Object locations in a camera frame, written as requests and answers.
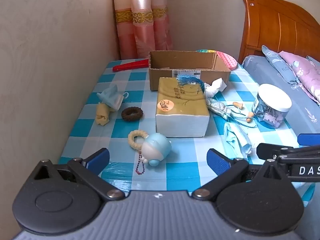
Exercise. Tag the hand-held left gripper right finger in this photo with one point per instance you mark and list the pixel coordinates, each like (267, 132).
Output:
(217, 161)

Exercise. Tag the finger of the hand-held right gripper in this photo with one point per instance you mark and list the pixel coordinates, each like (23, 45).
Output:
(272, 150)
(310, 139)

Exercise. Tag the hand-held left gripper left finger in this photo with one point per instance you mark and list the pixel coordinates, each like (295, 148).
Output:
(97, 158)

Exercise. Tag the light blue cloth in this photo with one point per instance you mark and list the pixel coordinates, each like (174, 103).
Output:
(236, 137)

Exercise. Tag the patterned fabric pouch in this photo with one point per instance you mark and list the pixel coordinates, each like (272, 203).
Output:
(218, 107)

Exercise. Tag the blue face mask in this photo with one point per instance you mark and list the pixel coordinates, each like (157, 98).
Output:
(111, 98)

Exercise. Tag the blue tassel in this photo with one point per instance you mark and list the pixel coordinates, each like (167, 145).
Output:
(190, 81)

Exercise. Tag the cardboard box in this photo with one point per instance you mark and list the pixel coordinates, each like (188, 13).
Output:
(190, 76)

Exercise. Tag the yellow rolled cloth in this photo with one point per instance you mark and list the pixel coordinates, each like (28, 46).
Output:
(102, 115)

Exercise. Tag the clear jar with white lid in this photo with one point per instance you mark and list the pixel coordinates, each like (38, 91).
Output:
(272, 102)

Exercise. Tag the orange earplug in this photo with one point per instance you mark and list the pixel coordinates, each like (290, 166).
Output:
(237, 104)

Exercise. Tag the gold and white tissue pack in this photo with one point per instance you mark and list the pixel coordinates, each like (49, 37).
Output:
(180, 115)

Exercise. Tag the pink floral pillow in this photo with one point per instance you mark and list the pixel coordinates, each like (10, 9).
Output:
(305, 72)

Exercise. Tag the white crumpled cloth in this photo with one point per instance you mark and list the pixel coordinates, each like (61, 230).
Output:
(215, 87)

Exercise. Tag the blue floral bed sheet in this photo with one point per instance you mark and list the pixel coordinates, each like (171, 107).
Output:
(260, 72)

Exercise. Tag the blue floral pillow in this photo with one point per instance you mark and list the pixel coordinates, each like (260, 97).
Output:
(277, 63)

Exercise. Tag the red folding fan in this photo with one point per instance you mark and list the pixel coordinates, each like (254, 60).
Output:
(130, 65)

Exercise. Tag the rainbow pop bubble toy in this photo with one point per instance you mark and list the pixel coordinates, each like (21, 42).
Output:
(225, 60)

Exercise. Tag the wooden bed headboard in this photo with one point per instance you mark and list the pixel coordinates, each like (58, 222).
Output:
(275, 25)

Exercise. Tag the pink curtain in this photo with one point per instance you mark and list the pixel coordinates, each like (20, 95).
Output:
(142, 30)

